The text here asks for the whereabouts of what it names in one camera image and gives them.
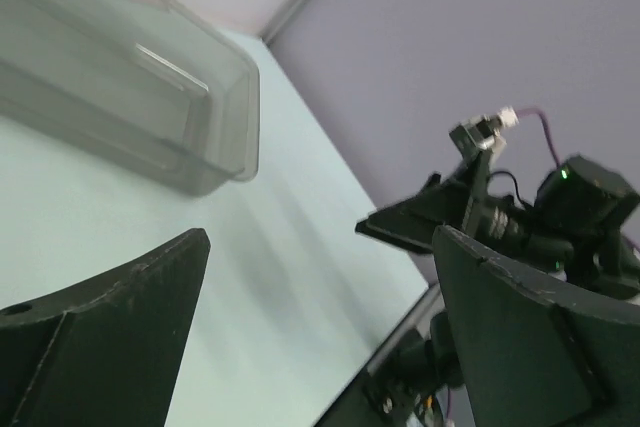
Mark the clear grey plastic bin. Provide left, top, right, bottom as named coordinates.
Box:
left=1, top=0, right=260, bottom=196

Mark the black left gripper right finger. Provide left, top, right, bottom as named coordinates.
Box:
left=433, top=226, right=639, bottom=426

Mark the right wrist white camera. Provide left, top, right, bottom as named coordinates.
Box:
left=449, top=106, right=519, bottom=166

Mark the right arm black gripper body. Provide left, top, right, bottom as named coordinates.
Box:
left=424, top=153, right=530, bottom=255

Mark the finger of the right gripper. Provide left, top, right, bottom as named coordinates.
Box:
left=355, top=174, right=468, bottom=253

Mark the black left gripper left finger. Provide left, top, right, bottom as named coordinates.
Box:
left=1, top=228, right=210, bottom=426

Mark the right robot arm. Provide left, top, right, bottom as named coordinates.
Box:
left=356, top=154, right=639, bottom=426

